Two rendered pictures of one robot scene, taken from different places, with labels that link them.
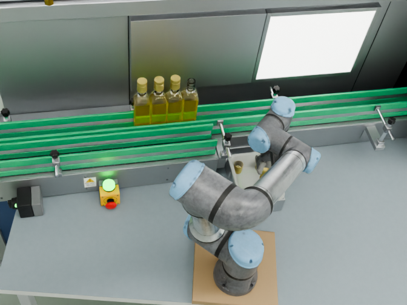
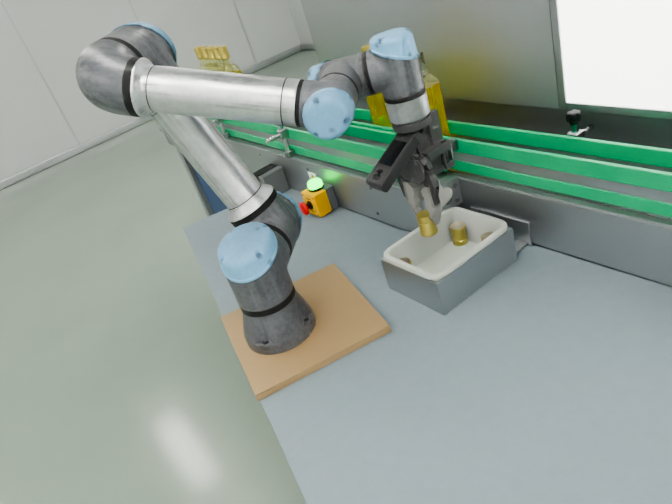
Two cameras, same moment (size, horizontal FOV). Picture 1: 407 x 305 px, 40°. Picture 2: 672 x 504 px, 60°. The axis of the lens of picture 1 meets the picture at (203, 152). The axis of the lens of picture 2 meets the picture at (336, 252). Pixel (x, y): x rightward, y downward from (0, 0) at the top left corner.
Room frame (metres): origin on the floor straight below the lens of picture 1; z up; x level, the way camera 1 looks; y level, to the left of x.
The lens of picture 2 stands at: (0.88, -1.19, 1.48)
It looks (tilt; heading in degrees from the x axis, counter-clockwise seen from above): 30 degrees down; 82
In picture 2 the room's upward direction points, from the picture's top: 19 degrees counter-clockwise
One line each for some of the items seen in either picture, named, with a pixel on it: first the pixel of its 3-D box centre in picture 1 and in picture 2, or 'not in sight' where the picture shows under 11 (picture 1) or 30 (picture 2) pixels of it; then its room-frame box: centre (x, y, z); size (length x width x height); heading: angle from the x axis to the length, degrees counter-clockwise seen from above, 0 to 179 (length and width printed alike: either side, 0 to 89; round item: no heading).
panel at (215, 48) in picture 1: (252, 48); (547, 26); (1.59, -0.12, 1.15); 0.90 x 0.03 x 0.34; 109
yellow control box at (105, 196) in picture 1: (109, 193); (319, 200); (1.10, 0.32, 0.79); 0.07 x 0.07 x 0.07; 19
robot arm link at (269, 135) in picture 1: (269, 137); (341, 83); (1.12, -0.19, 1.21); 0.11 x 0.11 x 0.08; 62
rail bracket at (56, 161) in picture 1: (57, 169); (277, 140); (1.06, 0.48, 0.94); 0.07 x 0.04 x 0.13; 19
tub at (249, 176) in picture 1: (254, 182); (447, 255); (1.24, -0.21, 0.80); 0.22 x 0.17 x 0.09; 19
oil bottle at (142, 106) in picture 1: (142, 114); (384, 111); (1.33, 0.24, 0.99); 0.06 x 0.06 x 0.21; 18
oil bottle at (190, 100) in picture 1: (188, 109); (430, 117); (1.38, 0.08, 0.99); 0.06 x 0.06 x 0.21; 19
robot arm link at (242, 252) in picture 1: (241, 252); (255, 263); (0.86, -0.17, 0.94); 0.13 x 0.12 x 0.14; 62
